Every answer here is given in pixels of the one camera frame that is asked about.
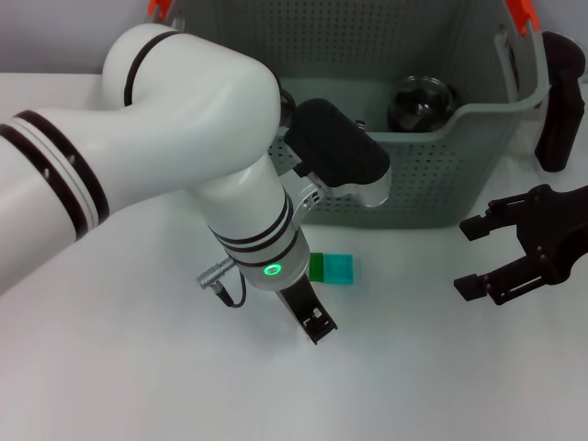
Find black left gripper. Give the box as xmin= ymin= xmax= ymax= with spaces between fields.
xmin=274 ymin=279 xmax=341 ymax=346

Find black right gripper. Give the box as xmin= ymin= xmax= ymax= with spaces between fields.
xmin=453 ymin=183 xmax=588 ymax=308

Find grey-green perforated storage bin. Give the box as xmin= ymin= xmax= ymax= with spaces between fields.
xmin=172 ymin=0 xmax=550 ymax=229

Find teal toy brick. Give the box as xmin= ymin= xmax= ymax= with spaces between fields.
xmin=322 ymin=254 xmax=356 ymax=286

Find black curved stand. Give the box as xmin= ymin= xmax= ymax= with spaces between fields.
xmin=534 ymin=30 xmax=585 ymax=174

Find left gripper cable with plugs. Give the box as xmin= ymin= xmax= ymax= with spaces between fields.
xmin=196 ymin=256 xmax=250 ymax=309

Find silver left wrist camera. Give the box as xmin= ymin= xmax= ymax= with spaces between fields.
xmin=284 ymin=97 xmax=393 ymax=209

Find orange bin handle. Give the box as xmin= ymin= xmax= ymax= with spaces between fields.
xmin=147 ymin=0 xmax=541 ymax=37

